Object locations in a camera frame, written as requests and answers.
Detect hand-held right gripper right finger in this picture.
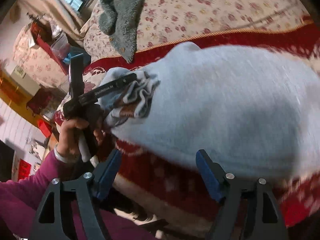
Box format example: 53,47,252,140
195,149,289,240

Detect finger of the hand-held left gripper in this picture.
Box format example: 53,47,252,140
81,73,138,103

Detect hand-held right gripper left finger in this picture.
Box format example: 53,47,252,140
29,149,122,240

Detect light grey pants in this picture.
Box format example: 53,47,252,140
97,41,320,180

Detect person's left hand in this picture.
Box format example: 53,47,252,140
58,117,106,160

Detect clear plastic container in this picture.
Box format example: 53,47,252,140
49,33,71,58

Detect red and white floral blanket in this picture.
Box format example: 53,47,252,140
54,16,320,240

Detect rose print cloth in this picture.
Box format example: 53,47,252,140
13,29,66,87

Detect white box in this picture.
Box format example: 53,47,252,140
7,62,41,98

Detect red box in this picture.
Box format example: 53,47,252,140
37,118,53,137

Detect yellow wooden cabinet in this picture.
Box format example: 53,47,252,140
0,71,52,132

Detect grey fleece garment with buttons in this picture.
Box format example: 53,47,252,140
96,0,148,64

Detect beige curtain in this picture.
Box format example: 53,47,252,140
15,0,87,47

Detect red paper decoration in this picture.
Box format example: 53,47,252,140
18,158,32,181

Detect cream rose print quilt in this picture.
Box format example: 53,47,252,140
82,0,310,58

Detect silver bracelet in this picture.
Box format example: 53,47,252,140
53,144,81,165

